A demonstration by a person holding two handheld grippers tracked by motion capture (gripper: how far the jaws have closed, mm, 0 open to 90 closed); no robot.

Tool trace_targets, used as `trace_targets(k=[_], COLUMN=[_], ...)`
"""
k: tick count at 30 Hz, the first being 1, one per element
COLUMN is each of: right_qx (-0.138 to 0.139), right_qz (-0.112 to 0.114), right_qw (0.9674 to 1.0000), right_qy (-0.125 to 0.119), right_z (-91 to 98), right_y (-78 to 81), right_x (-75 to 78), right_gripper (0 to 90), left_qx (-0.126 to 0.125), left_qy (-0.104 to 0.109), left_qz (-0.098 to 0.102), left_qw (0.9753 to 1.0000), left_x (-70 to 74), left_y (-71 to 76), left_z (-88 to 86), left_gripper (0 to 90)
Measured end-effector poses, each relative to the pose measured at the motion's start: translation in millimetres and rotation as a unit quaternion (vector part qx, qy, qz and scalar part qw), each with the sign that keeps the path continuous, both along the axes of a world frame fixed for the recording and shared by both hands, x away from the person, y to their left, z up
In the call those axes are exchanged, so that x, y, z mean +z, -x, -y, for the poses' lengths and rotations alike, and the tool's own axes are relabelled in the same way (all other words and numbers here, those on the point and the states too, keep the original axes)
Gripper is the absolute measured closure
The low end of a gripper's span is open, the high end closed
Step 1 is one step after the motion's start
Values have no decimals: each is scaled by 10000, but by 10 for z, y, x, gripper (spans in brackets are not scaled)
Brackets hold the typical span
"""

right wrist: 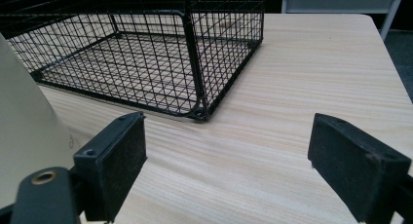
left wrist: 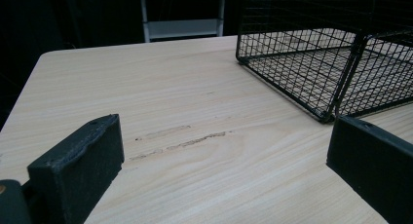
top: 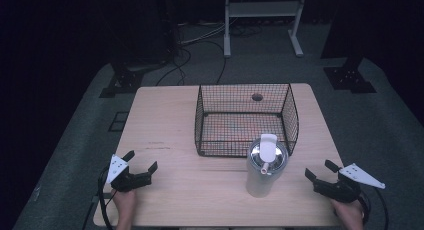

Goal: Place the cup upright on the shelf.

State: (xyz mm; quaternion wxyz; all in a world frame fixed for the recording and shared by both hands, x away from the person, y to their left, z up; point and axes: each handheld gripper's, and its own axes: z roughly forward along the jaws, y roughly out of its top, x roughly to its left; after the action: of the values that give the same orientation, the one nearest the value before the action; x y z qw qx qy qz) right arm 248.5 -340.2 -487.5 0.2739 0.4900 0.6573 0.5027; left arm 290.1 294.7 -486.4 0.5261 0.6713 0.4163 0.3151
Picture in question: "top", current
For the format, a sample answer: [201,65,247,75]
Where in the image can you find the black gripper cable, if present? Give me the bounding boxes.
[358,186,390,230]
[97,165,117,230]

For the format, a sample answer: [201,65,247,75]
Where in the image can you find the looped black floor cables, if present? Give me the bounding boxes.
[155,44,193,87]

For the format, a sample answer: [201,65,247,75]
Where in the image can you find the person's right hand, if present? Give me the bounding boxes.
[331,198,365,230]

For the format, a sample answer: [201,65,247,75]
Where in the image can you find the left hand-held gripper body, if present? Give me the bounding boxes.
[105,153,154,193]

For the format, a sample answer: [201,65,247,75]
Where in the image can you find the person's left hand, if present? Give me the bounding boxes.
[113,188,138,230]

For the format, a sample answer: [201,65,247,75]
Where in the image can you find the white metal stand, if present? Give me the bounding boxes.
[223,0,308,59]

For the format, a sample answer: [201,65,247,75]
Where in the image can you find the white bottle with steel lid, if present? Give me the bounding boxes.
[245,133,290,199]

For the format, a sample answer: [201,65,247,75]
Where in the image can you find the black stand base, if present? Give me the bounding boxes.
[320,0,378,94]
[98,54,146,99]

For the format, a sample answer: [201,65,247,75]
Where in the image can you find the black floor cable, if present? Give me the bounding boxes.
[186,38,228,85]

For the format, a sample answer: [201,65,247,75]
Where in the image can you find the black wire basket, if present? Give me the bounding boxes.
[194,83,300,158]

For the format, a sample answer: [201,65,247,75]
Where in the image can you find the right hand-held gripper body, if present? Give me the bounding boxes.
[313,162,386,204]

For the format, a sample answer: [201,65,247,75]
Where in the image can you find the pale floor cables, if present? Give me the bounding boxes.
[177,20,228,47]

